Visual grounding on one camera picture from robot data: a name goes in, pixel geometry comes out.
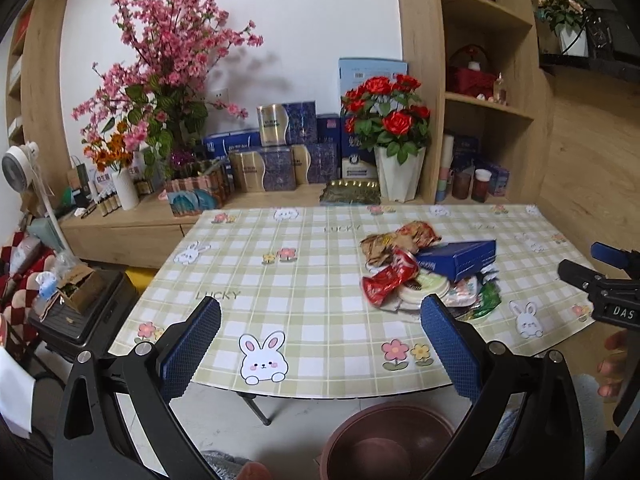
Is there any green snack wrapper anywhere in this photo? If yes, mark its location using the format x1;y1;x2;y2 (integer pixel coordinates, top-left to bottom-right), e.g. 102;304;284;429
459;280;502;322

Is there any blue luckin coffee box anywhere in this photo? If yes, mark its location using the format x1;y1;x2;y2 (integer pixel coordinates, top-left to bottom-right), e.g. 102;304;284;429
416;240;497;282

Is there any red crushed snack bag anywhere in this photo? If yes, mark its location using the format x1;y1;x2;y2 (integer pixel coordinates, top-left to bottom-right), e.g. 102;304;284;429
361;248;420;307

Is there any brown paper bag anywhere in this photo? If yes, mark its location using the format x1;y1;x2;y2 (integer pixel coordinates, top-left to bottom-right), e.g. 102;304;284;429
360;221;442;266

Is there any maroon trash bin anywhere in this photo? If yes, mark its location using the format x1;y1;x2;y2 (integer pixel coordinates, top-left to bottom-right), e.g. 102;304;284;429
319;403;454;480

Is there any person right hand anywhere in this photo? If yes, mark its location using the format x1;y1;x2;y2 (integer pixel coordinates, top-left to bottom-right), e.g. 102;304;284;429
598;330;628;399

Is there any black suitcase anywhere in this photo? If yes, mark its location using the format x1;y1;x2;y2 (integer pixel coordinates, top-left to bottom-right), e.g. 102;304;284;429
28;270;140;362

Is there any green plaid tablecloth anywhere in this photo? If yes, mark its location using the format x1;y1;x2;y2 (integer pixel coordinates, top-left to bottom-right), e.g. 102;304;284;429
111;205;591;400

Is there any low wooden cabinet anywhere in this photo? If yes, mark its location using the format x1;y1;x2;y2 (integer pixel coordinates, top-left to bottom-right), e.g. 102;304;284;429
58;183;432;271

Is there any red checkered blanket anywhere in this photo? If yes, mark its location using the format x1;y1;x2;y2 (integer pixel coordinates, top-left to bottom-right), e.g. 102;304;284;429
1;230;55;353

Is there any stack of paper cups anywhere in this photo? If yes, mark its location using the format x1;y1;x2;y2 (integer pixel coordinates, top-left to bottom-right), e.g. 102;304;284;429
435;134;454;203

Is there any green gold tray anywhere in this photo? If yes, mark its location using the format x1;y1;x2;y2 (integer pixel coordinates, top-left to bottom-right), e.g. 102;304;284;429
319;179;381;206

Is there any gold blue gift box left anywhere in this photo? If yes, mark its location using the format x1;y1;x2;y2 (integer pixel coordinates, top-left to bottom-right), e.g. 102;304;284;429
229;146;297;193

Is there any gold blue gift box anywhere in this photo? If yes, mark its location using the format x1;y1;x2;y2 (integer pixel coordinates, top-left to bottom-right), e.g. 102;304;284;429
229;146;297;193
256;101;318;148
292;142;338;185

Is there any orange flowers white vase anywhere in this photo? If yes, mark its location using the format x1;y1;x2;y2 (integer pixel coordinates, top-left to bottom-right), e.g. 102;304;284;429
82;128;139;211

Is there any red gift basket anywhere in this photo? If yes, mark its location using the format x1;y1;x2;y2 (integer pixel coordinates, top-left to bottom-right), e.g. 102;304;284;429
446;44;497;99

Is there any gold blue gift box right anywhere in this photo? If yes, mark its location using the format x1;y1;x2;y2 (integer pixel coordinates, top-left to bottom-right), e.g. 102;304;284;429
292;142;338;185

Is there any red rose bouquet white vase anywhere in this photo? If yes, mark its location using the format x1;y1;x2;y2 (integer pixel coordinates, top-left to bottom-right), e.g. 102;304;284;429
341;74;431;203

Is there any white desk fan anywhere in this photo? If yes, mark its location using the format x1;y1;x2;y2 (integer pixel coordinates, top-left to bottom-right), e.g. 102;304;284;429
1;141;72;252

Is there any pink roses white pot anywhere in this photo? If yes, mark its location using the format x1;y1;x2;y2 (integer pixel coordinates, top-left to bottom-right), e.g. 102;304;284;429
537;0;592;58

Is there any gold blue gift box upper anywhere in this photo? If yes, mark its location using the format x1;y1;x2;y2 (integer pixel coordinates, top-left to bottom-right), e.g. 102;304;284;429
256;101;318;148

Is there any wooden shelf unit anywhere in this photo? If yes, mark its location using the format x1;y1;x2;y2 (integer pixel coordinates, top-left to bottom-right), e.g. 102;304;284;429
398;0;551;204

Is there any light blue tall box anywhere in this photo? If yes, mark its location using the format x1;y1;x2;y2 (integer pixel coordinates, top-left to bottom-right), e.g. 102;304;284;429
338;58;408;96

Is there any pink cherry blossom arrangement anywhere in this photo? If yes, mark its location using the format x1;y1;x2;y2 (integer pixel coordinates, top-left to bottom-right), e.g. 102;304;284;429
72;0;264;179

